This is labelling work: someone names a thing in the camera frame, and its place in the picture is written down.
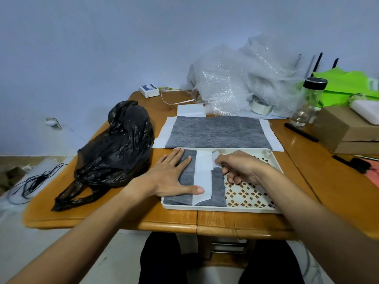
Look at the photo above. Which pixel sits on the person's left hand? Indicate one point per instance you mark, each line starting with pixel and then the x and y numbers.
pixel 161 181

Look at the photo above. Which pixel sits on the person's right hand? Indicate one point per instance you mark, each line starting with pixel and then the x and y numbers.
pixel 244 165

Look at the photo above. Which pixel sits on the person's right thumb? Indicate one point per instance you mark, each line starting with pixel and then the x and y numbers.
pixel 222 160

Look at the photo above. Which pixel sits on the person's left thumb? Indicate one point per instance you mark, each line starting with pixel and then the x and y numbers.
pixel 189 191

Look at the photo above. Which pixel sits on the person's left middle finger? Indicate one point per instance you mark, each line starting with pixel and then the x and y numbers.
pixel 174 158

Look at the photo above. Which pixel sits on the white paper strip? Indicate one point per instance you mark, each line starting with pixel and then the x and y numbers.
pixel 202 174

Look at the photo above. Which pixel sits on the small grey fabric sheet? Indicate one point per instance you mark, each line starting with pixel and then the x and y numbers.
pixel 217 189

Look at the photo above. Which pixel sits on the person's left forearm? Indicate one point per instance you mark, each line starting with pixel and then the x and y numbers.
pixel 88 233

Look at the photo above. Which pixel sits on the person's right forearm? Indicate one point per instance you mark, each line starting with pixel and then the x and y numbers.
pixel 311 227

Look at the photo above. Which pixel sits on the large grey fabric sheet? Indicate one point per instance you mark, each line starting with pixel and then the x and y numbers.
pixel 219 131

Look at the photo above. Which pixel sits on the white lattice plastic tray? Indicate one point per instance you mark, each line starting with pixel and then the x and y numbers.
pixel 251 196

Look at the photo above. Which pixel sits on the small white paper sheet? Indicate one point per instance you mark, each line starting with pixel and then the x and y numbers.
pixel 191 110

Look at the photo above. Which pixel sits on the black plastic bag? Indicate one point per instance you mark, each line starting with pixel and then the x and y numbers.
pixel 118 150

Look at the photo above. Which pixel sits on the large white paper sheet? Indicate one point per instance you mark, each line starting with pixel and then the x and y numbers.
pixel 274 136

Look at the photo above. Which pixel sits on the white tape roll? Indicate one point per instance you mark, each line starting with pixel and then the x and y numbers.
pixel 260 107

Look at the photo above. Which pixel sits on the small white box blue label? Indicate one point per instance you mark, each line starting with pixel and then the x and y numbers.
pixel 149 91

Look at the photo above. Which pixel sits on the person's left leg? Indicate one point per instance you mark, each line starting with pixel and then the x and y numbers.
pixel 161 260

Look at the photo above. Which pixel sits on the person's leg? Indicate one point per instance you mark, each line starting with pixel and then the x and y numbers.
pixel 161 260
pixel 271 263

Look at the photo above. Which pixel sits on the black pen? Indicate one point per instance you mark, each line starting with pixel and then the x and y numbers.
pixel 300 132

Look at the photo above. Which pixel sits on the clear bubble wrap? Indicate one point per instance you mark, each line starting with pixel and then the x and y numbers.
pixel 237 76

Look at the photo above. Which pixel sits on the glass bottle with black lid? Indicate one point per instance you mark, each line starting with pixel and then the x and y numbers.
pixel 308 103

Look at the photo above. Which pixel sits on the person's right leg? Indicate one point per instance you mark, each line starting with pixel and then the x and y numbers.
pixel 271 263

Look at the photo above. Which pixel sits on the brown cardboard box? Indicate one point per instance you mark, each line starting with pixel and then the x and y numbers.
pixel 337 130

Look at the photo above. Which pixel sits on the black brush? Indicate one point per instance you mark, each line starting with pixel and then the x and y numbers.
pixel 358 165

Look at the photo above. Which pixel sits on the black antenna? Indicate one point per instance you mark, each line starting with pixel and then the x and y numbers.
pixel 335 63
pixel 317 62

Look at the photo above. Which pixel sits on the bright green bag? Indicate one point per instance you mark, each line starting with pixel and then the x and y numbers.
pixel 346 84

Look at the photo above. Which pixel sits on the pink sheet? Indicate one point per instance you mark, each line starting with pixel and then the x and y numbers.
pixel 373 174

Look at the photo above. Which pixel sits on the metal table bracket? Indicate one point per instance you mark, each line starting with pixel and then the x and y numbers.
pixel 228 247

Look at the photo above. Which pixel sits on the wall socket with plug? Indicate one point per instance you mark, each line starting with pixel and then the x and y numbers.
pixel 53 123

